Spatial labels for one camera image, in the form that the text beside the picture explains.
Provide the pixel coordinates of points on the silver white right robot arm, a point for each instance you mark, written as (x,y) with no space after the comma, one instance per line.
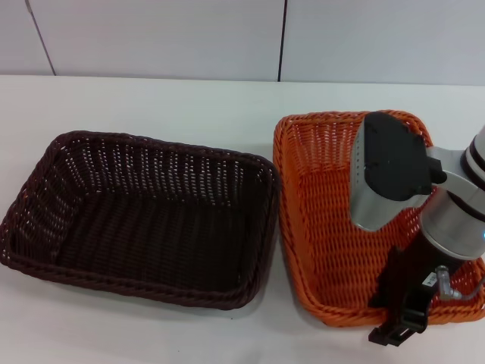
(379,163)

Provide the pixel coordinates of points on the dark brown woven basket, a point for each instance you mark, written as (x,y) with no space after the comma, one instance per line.
(151,235)

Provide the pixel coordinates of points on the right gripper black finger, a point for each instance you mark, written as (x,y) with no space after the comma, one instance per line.
(409,316)
(392,280)

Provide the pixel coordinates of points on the orange woven basket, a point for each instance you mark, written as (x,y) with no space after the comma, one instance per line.
(326,227)

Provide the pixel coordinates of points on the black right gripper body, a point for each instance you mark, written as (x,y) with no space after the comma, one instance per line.
(424,261)

